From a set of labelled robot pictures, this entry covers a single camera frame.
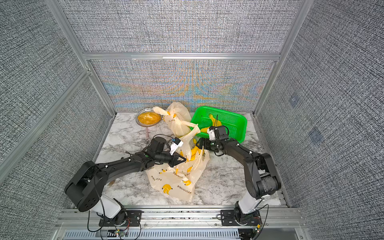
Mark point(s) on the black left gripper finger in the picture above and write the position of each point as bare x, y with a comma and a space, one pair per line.
177, 162
180, 156

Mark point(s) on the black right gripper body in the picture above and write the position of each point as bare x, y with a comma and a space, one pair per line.
211, 145

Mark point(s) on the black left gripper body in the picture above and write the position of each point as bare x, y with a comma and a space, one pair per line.
169, 159

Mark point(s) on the yellow banana bunch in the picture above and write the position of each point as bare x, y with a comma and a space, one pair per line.
210, 121
198, 155

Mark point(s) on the banana print plastic bag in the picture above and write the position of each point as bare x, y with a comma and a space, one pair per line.
178, 119
179, 181

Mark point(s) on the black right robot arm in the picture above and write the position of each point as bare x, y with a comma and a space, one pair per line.
261, 174

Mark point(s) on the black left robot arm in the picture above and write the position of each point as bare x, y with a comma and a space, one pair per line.
85, 189

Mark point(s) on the green plastic basket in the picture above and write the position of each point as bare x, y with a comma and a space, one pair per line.
236, 123

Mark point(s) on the patterned bowl with yellow food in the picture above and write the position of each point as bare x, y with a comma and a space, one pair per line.
148, 117

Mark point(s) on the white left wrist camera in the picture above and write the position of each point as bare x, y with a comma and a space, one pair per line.
175, 144

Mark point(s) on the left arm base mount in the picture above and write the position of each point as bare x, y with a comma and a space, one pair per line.
126, 218

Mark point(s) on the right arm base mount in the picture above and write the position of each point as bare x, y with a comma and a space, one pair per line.
237, 218

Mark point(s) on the aluminium front rail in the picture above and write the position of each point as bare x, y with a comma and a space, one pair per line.
184, 223

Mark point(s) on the aluminium enclosure frame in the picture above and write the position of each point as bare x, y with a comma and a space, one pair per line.
46, 71

